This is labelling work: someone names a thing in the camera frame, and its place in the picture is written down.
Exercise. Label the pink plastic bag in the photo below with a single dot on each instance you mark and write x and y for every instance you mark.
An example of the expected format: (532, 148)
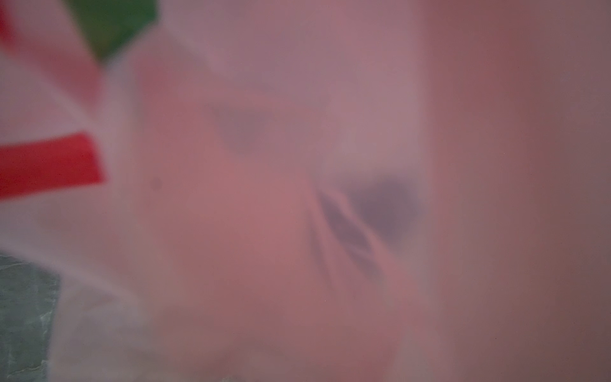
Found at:
(316, 190)

